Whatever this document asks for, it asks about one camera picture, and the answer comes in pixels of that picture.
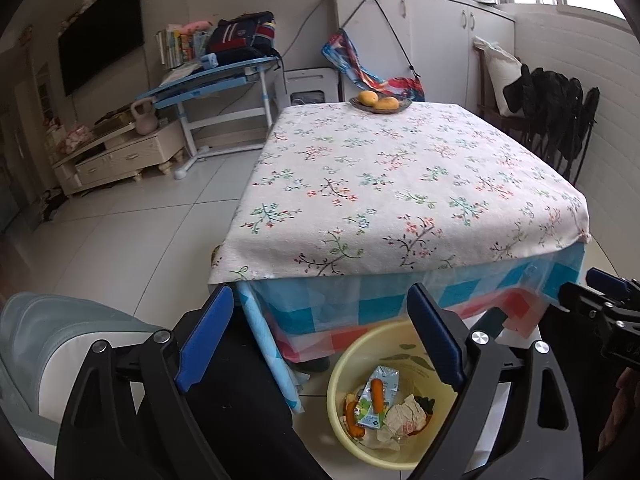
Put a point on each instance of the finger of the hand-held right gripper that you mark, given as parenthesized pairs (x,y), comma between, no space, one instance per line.
(580,297)
(607,280)

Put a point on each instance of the row of books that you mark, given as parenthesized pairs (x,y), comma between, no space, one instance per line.
(172,47)

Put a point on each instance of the large orange loofah piece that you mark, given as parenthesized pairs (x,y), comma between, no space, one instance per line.
(356,420)

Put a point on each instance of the dark striped backpack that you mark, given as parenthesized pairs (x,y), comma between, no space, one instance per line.
(242,40)

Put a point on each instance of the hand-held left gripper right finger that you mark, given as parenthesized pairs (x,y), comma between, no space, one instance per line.
(435,340)

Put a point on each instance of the blue study desk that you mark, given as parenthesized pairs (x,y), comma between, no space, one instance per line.
(200,85)

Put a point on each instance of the small carrot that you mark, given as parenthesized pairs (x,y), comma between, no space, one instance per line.
(378,394)

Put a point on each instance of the cream television cabinet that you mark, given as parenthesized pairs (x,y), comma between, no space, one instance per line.
(125,157)

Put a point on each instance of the person's right hand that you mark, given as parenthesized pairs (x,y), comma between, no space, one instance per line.
(625,400)

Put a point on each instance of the pink kettlebell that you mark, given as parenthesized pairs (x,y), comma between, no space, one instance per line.
(145,120)

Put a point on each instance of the yellow plastic basin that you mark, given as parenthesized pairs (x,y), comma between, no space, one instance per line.
(350,360)

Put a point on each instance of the black folding chair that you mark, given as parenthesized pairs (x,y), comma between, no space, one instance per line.
(585,125)

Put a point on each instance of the blue drink carton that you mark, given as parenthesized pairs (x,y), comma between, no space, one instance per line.
(390,385)

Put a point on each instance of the pink plush toy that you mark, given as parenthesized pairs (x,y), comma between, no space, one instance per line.
(197,27)

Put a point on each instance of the yellow mango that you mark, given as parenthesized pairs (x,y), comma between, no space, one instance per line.
(387,104)
(368,98)

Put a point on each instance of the grey fruit plate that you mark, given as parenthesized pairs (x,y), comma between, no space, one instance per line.
(405,104)

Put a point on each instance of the person's right leg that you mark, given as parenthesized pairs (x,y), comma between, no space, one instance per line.
(570,330)

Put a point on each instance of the blue plastic packet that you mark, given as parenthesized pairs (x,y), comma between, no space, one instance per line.
(210,60)

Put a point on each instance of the white storage cabinet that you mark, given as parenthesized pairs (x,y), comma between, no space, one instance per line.
(440,45)

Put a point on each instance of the white pink bag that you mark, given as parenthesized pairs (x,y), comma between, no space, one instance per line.
(407,415)

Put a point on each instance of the white floor appliance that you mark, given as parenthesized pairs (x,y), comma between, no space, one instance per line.
(307,85)

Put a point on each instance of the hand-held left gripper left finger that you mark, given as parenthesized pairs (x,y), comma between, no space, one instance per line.
(207,340)

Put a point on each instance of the dark wooden chair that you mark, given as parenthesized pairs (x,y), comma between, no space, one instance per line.
(487,115)

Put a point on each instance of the black wall television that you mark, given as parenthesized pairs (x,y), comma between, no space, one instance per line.
(100,35)

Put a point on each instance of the white pillow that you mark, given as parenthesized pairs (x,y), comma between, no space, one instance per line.
(497,75)

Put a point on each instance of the teal padded stool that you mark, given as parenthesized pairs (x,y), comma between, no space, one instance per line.
(50,330)

